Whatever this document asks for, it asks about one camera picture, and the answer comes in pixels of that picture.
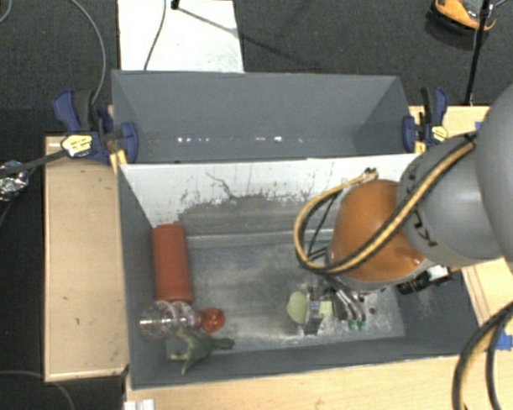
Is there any red ball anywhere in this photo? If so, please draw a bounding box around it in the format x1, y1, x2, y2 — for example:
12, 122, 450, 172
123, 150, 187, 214
200, 306, 227, 335

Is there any clear glass bottle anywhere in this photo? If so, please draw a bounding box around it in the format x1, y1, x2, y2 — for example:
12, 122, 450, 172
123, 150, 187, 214
137, 297, 204, 343

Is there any black cylinder on white bracket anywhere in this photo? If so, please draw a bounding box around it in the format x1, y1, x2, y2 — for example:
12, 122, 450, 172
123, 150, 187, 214
395, 264, 454, 297

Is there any grey metal bin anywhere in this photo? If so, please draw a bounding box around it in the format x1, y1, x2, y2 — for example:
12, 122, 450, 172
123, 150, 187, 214
108, 56, 482, 391

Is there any red-brown flat block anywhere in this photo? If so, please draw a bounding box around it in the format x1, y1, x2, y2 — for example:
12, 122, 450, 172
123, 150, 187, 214
150, 222, 196, 306

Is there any yellow-green ball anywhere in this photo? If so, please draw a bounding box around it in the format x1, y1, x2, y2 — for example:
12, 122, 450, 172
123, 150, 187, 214
285, 290, 333, 325

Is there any pale wood board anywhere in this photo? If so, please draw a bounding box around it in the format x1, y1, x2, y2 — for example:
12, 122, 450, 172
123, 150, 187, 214
34, 131, 131, 383

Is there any green toy animal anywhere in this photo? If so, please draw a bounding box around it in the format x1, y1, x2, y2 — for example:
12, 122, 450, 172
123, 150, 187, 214
165, 328, 237, 376

